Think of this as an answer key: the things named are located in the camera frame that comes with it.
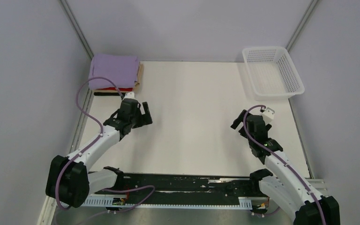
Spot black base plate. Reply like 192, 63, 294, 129
98, 173, 269, 206

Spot white plastic basket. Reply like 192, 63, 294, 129
242, 46, 305, 101

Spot red folded t shirt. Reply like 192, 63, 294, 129
97, 87, 134, 92

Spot white slotted cable duct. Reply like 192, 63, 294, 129
80, 195, 253, 209

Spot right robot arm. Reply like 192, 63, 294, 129
231, 105, 341, 225

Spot beige folded t shirt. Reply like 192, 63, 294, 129
93, 64, 144, 94

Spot lavender t shirt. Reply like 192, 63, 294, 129
89, 53, 140, 90

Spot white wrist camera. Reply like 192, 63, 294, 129
260, 107, 275, 124
122, 92, 136, 100

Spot black folded t shirt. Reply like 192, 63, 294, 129
93, 92, 125, 96

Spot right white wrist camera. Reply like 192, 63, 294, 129
260, 107, 275, 124

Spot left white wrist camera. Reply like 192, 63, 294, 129
122, 92, 136, 100

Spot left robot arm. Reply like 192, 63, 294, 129
45, 97, 153, 208

